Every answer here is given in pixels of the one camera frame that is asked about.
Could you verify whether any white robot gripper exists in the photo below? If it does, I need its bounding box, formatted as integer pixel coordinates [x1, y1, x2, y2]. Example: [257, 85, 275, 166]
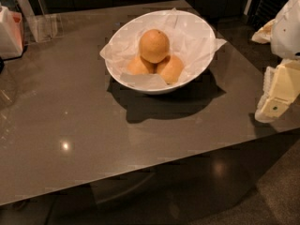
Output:
[251, 0, 300, 123]

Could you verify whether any orange fruit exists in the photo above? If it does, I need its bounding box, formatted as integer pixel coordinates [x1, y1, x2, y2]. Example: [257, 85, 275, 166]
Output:
[139, 29, 170, 64]

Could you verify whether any right bottom orange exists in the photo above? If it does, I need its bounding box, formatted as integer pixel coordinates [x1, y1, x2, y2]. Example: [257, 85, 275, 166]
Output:
[156, 55, 184, 84]

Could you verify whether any orange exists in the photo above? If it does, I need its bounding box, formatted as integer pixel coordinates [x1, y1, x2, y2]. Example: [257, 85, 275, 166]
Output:
[127, 56, 155, 75]
[156, 55, 184, 84]

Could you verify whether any white ceramic bowl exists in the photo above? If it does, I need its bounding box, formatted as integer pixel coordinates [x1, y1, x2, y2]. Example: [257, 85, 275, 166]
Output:
[104, 9, 218, 96]

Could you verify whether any left bottom orange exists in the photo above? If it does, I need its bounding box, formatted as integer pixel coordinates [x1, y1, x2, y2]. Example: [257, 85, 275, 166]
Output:
[127, 56, 155, 75]

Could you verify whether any white tissue paper liner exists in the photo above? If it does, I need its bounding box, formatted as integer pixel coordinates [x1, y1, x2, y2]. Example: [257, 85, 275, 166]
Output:
[99, 7, 228, 90]

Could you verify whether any clear acrylic sign holder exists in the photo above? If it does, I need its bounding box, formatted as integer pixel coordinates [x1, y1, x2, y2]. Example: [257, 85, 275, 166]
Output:
[14, 0, 64, 45]

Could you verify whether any white napkin dispenser box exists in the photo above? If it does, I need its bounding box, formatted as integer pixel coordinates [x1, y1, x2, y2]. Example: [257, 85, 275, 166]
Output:
[0, 6, 23, 59]

